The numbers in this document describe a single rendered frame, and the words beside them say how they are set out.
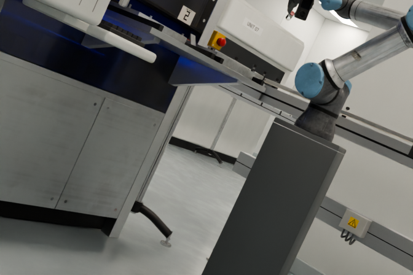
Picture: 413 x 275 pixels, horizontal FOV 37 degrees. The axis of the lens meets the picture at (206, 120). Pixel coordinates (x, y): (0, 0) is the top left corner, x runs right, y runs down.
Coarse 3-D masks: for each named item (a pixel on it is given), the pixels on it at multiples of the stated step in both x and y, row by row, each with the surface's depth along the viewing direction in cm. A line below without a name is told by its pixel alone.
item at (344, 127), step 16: (272, 96) 330; (288, 96) 324; (288, 112) 322; (336, 128) 303; (352, 128) 298; (368, 128) 293; (384, 128) 291; (368, 144) 292; (384, 144) 287; (400, 144) 282; (400, 160) 281
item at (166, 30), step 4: (112, 4) 214; (116, 4) 213; (120, 8) 211; (124, 8) 210; (128, 8) 209; (132, 12) 207; (136, 12) 206; (140, 12) 205; (140, 16) 206; (144, 16) 207; (152, 20) 210; (160, 24) 214; (164, 28) 216; (168, 28) 217; (164, 32) 216; (168, 32) 218; (172, 32) 219; (172, 36) 220; (176, 36) 221; (180, 36) 222; (180, 40) 223; (184, 40) 225
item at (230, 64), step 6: (204, 48) 230; (216, 54) 226; (228, 60) 232; (228, 66) 233; (234, 66) 235; (240, 66) 238; (240, 72) 239; (246, 72) 242; (252, 72) 245; (252, 78) 246
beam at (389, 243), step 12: (240, 156) 336; (252, 156) 336; (240, 168) 334; (324, 204) 300; (336, 204) 296; (324, 216) 298; (336, 216) 295; (336, 228) 293; (372, 228) 283; (384, 228) 280; (360, 240) 285; (372, 240) 282; (384, 240) 279; (396, 240) 275; (408, 240) 272; (384, 252) 277; (396, 252) 274; (408, 252) 271; (408, 264) 270
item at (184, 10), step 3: (183, 6) 254; (183, 9) 255; (186, 9) 256; (189, 9) 257; (180, 12) 254; (183, 12) 255; (186, 12) 257; (192, 12) 259; (180, 15) 255; (183, 15) 256; (189, 15) 258; (192, 15) 260; (180, 18) 255; (186, 18) 258; (189, 18) 259; (192, 18) 260; (183, 21) 257; (186, 21) 258; (189, 21) 260; (189, 24) 260
